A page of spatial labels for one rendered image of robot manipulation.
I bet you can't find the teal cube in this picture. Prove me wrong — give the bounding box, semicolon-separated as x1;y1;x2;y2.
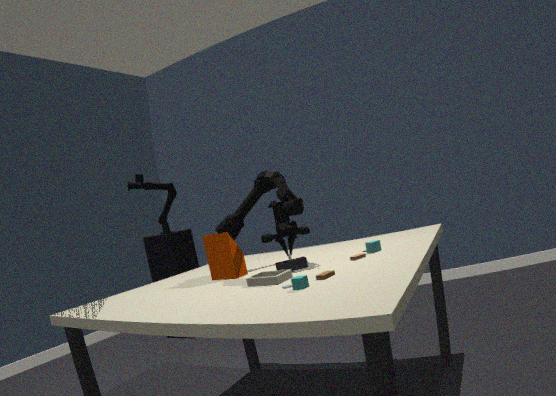
291;275;309;290

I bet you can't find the turquoise square block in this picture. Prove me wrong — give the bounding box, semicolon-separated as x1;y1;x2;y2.
365;240;382;254

